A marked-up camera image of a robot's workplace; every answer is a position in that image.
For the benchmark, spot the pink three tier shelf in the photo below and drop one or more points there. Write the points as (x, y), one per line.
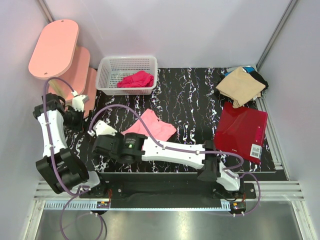
(57, 54)

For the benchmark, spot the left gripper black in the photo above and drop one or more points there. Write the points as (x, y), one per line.
(79, 127)

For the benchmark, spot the light pink t shirt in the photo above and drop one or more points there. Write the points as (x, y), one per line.
(160, 130)

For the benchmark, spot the red plastic folding board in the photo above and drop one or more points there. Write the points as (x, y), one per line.
(241, 131)

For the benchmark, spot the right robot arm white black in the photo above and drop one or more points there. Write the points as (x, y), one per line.
(133, 148)

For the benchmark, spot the white plastic laundry basket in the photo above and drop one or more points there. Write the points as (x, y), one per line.
(113, 69)

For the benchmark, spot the left corner aluminium post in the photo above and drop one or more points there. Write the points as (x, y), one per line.
(45, 10)

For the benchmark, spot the corner aluminium post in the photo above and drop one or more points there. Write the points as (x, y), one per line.
(45, 10)
(275, 34)

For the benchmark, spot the blue folded garment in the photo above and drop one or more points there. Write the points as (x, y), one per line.
(247, 69)

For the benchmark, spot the aluminium frame rail front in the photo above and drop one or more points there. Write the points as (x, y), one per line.
(255, 193)

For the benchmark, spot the black folded garment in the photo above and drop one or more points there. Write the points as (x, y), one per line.
(260, 79)

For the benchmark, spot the magenta t shirt in basket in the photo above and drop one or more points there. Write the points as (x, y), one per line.
(140, 79)

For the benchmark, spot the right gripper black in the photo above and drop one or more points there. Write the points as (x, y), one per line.
(112, 137)

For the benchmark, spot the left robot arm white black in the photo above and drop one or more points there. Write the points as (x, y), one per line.
(59, 166)

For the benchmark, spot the beige folded t shirt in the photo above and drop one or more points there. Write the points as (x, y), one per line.
(241, 87)

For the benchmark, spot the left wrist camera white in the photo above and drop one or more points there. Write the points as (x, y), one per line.
(78, 102)

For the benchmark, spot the right corner aluminium post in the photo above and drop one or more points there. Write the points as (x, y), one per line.
(275, 34)

